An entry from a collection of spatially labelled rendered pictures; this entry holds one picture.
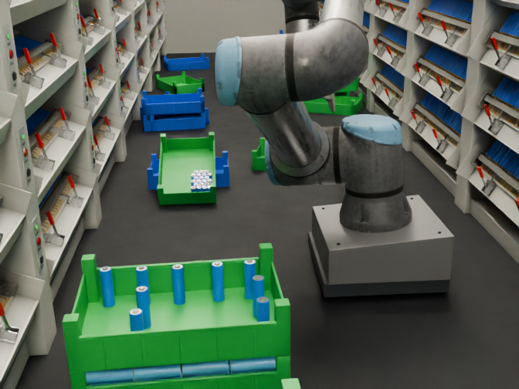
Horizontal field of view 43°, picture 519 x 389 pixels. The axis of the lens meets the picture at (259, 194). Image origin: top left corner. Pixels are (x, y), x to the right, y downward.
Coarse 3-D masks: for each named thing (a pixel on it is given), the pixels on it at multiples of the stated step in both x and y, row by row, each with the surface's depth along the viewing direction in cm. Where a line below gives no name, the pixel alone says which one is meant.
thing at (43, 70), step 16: (16, 32) 186; (32, 32) 191; (48, 32) 191; (16, 48) 172; (32, 48) 178; (48, 48) 185; (64, 48) 193; (80, 48) 193; (32, 64) 171; (48, 64) 177; (64, 64) 178; (32, 80) 153; (48, 80) 163; (64, 80) 181; (32, 96) 147; (48, 96) 163; (32, 112) 150
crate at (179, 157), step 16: (176, 144) 252; (192, 144) 252; (208, 144) 253; (160, 160) 241; (176, 160) 249; (192, 160) 249; (208, 160) 249; (160, 176) 235; (176, 176) 242; (160, 192) 228; (176, 192) 236; (192, 192) 229; (208, 192) 229
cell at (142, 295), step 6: (138, 288) 96; (144, 288) 97; (138, 294) 96; (144, 294) 96; (138, 300) 96; (144, 300) 96; (138, 306) 97; (144, 306) 97; (144, 312) 97; (144, 318) 97; (150, 318) 98; (144, 324) 98; (150, 324) 98
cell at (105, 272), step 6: (102, 270) 102; (108, 270) 102; (102, 276) 102; (108, 276) 102; (102, 282) 103; (108, 282) 103; (102, 288) 103; (108, 288) 103; (102, 294) 104; (108, 294) 103; (108, 300) 104; (114, 300) 105; (108, 306) 104
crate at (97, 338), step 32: (96, 288) 105; (128, 288) 107; (160, 288) 108; (192, 288) 109; (224, 288) 109; (64, 320) 86; (96, 320) 101; (128, 320) 100; (160, 320) 100; (192, 320) 100; (224, 320) 100; (256, 320) 100; (288, 320) 90; (96, 352) 88; (128, 352) 89; (160, 352) 89; (192, 352) 90; (224, 352) 91; (256, 352) 91; (288, 352) 92
